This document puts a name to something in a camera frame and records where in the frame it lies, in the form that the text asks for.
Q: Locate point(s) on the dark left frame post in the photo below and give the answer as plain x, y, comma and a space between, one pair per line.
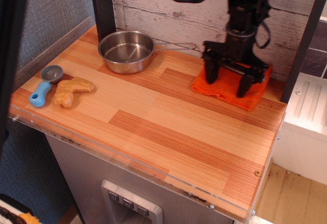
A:
104, 17

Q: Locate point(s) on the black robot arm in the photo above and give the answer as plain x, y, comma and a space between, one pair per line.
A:
245, 16

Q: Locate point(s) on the grey toy fridge cabinet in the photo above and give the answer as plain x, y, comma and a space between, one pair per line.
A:
85, 174

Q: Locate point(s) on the dark frame post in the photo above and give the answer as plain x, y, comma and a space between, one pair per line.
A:
308, 34
104, 17

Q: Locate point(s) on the silver dispenser panel with buttons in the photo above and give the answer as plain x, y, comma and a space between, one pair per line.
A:
127, 204

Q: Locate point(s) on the dark bag with yellow item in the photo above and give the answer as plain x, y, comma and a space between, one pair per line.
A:
13, 211

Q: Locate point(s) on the dark right frame post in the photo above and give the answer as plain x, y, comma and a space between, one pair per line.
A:
308, 34

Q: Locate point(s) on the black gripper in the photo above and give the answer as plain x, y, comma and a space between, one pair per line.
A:
235, 53

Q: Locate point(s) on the steel pot with wire handle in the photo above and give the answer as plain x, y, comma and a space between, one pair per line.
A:
130, 52

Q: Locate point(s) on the tan toy chicken piece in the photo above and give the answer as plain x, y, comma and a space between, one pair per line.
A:
65, 90

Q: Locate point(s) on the blue handled grey scoop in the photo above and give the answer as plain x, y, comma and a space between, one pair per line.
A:
50, 75

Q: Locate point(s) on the orange knitted towel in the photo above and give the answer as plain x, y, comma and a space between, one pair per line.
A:
226, 86

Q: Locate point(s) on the clear acrylic edge guard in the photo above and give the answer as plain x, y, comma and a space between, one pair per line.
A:
237, 214

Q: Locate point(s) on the white toy sink unit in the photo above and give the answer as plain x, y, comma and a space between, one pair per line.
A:
301, 143

